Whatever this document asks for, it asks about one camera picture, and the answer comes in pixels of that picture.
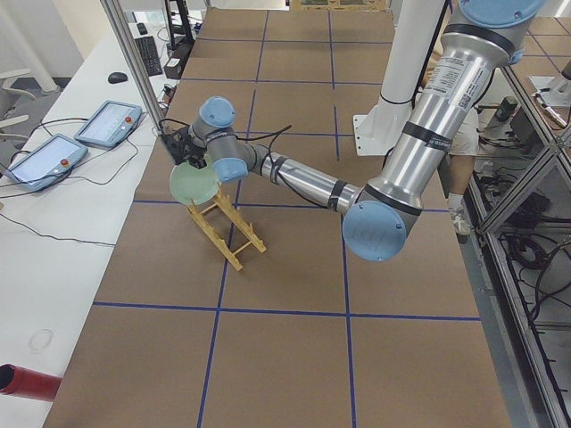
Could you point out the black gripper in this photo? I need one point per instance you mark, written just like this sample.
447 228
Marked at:
194 156

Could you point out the light green plate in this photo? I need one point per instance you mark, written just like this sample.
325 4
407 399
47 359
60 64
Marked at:
189 185

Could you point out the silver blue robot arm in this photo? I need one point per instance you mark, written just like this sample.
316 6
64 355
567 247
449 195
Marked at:
443 56

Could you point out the wooden dish rack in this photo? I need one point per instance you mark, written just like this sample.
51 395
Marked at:
223 223

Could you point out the far blue teach pendant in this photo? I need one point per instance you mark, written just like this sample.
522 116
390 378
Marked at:
110 124

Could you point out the blue teach pendant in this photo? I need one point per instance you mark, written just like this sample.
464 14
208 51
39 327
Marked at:
48 163
110 124

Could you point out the small black box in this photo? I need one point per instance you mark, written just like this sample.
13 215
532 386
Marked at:
176 63

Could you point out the black computer mouse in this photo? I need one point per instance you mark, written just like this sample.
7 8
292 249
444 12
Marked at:
117 77

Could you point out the black keyboard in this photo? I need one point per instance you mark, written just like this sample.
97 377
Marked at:
148 52

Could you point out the near blue teach pendant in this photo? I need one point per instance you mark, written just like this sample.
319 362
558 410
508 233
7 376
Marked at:
48 163

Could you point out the brown paper table cover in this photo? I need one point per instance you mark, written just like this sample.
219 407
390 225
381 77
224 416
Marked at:
306 334

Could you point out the person in beige clothes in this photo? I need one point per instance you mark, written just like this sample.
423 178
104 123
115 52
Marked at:
462 161

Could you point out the red cylinder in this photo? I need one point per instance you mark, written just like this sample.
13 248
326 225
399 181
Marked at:
22 382

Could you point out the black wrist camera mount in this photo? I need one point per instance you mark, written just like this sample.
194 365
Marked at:
179 144

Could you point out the aluminium frame post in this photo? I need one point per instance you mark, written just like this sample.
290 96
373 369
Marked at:
122 31

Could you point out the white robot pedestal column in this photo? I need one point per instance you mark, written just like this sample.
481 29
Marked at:
416 23

